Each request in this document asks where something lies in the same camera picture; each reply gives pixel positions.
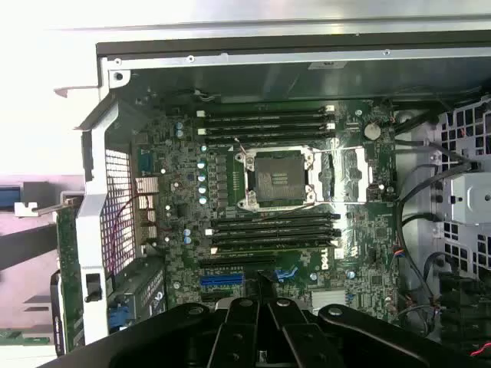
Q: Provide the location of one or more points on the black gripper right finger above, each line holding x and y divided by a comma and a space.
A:
299, 337

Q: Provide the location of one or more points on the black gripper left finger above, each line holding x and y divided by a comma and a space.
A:
230, 337

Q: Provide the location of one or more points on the silver finned chipset heatsink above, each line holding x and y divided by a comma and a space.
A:
328, 299

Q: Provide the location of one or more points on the blue expansion slot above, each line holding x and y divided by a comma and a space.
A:
220, 280

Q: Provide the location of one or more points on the long black expansion slot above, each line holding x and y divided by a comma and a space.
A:
230, 263

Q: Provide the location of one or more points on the green RAM stick white label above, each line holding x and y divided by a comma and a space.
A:
249, 253

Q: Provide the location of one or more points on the green motherboard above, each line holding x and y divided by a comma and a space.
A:
345, 237

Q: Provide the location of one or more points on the blue plastic latch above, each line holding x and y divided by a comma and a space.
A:
118, 318

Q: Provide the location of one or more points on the CPU socket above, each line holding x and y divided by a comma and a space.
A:
280, 176

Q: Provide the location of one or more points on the small silver finned heatsink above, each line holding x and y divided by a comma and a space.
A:
146, 184

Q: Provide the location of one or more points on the black open PC case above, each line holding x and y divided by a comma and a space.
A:
92, 214

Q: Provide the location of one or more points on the silver socket cover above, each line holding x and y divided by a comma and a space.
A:
362, 161

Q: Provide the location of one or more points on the round coin battery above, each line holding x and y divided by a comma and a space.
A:
372, 131

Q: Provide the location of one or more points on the perforated metal drive cage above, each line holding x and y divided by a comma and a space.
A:
472, 195

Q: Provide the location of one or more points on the hard disk drive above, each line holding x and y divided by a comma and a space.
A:
9, 191

